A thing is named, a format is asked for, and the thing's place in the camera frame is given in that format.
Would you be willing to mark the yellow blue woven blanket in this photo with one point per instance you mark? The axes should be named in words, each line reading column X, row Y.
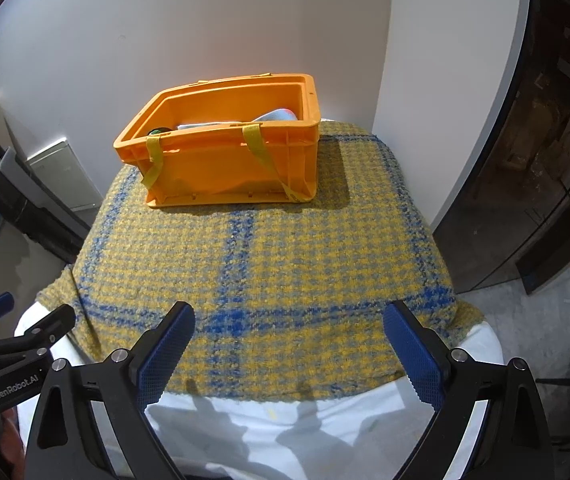
column 290, row 260

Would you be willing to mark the white bed sheet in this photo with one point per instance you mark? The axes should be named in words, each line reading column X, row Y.
column 265, row 435

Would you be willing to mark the orange plastic crate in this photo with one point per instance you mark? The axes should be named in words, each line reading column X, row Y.
column 225, row 170

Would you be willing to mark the black and grey appliance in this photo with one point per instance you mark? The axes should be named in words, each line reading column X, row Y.
column 30, row 205

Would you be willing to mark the white items inside crate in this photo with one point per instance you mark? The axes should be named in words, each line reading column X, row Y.
column 265, row 117

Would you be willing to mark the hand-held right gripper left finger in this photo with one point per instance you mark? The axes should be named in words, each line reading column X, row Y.
column 165, row 355

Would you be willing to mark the dark wooden cabinet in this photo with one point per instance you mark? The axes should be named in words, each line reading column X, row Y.
column 540, row 160

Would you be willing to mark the pale green toy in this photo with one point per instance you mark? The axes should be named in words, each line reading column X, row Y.
column 157, row 131

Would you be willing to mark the white wall panel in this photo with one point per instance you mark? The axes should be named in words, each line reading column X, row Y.
column 65, row 175

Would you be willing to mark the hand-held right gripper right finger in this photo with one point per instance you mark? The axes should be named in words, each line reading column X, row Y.
column 412, row 355

